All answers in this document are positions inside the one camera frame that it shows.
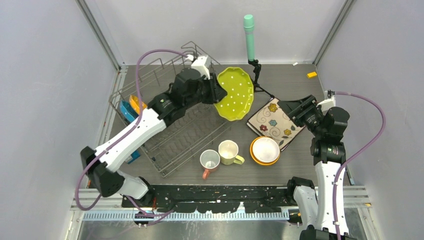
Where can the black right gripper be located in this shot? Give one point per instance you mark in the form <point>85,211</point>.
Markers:
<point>295,107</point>

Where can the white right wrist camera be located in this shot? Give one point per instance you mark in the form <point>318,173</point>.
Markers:
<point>328,102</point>

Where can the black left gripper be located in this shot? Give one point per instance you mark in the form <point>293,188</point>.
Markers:
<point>215,91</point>

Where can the blue polka dot plate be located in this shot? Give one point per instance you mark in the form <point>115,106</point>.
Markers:
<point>127,111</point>

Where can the orange bowl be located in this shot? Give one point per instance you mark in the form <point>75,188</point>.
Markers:
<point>256,158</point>

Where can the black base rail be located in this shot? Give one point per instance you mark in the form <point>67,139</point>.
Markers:
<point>214,198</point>

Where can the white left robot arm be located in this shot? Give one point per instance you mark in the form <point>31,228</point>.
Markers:
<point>103,162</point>

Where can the small yellow block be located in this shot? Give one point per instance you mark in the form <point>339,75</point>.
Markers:
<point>312,75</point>

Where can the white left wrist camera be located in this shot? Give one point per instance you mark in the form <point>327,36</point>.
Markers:
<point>202,64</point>

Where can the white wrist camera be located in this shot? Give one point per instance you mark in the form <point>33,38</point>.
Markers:
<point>328,102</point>
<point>202,64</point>

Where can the orange polka dot plate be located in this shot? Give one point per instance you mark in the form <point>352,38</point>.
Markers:
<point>136,105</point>

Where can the white bowl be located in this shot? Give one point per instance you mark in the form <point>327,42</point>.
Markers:
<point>265,149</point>

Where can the green microphone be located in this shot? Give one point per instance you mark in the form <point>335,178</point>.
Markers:
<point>249,25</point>

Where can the green polka dot plate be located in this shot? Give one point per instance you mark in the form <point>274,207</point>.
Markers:
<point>240,94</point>

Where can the grey wire dish rack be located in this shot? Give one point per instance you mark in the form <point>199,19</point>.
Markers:
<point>189,128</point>

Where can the blue green toy blocks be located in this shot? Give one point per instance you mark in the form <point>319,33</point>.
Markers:
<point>133,156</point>

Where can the yellow green mug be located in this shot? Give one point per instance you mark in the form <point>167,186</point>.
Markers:
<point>228,151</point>

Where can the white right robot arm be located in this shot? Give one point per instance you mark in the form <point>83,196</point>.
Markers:
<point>322,208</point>

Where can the square floral plate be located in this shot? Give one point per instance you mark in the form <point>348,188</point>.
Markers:
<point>271,121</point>

